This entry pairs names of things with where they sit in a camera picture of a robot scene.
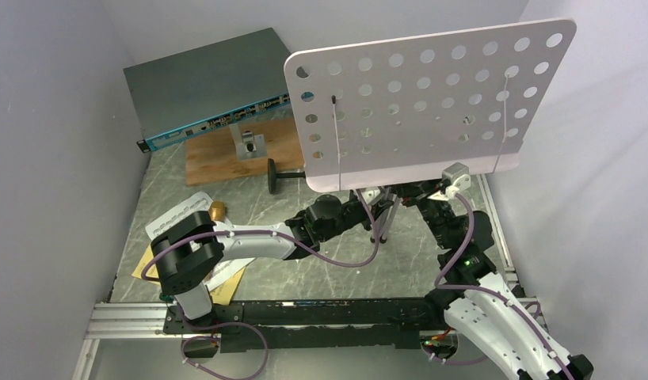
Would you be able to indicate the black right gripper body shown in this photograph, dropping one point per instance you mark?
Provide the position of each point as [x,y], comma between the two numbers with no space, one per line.
[437,214]

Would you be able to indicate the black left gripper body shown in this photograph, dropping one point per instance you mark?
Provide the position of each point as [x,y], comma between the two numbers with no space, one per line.
[350,216]

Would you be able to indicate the gold microphone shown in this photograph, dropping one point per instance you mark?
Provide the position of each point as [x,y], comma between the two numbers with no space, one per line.
[218,211]

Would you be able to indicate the lilac music stand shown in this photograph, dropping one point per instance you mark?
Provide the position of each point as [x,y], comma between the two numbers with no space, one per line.
[403,110]

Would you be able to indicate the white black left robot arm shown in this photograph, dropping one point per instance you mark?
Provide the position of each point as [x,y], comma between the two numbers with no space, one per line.
[187,252]

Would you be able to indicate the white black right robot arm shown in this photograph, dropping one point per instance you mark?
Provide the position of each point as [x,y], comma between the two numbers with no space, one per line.
[472,297]

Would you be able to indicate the black microphone stand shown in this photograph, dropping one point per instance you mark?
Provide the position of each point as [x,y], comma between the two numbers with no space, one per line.
[273,176]

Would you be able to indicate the white sheet music page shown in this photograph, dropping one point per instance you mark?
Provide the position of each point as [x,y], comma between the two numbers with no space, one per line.
[200,201]

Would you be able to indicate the wooden base board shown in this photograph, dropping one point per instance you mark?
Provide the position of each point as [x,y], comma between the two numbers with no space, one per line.
[211,157]

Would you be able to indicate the yellow paper sheet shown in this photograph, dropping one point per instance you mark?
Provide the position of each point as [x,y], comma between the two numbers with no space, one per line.
[224,288]

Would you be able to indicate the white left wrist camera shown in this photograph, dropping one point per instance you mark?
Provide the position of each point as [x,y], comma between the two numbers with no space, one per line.
[371,195]

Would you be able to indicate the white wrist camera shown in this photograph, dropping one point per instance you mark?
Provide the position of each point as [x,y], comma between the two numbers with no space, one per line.
[371,195]
[454,179]

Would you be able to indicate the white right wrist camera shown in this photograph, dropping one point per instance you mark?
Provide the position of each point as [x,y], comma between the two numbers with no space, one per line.
[454,179]

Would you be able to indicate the silver metal bracket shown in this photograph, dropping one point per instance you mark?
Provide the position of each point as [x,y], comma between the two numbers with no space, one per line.
[247,145]

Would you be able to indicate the black mounting rail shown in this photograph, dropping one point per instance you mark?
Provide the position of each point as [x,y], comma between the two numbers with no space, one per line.
[402,323]

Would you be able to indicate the grey teal network switch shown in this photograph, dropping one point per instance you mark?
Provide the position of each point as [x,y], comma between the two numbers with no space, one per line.
[181,96]

